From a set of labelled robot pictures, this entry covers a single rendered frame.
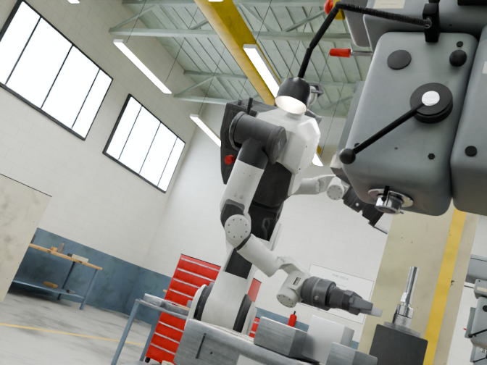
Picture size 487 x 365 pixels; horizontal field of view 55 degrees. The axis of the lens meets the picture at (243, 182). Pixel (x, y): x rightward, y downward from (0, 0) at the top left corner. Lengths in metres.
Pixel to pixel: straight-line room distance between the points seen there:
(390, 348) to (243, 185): 0.59
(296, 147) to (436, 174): 0.71
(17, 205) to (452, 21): 6.34
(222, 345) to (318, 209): 10.15
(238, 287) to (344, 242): 9.01
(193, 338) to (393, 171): 0.44
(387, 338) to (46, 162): 8.98
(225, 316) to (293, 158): 0.53
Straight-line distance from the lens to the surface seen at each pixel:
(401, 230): 2.74
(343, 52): 1.27
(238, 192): 1.39
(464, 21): 1.00
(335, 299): 1.40
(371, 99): 0.94
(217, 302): 1.50
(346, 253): 10.42
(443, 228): 2.73
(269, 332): 0.71
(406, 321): 1.37
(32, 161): 9.64
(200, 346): 0.77
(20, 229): 6.98
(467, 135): 0.87
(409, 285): 1.39
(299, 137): 1.50
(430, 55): 0.98
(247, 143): 1.39
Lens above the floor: 1.01
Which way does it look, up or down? 14 degrees up
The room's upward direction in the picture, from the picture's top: 20 degrees clockwise
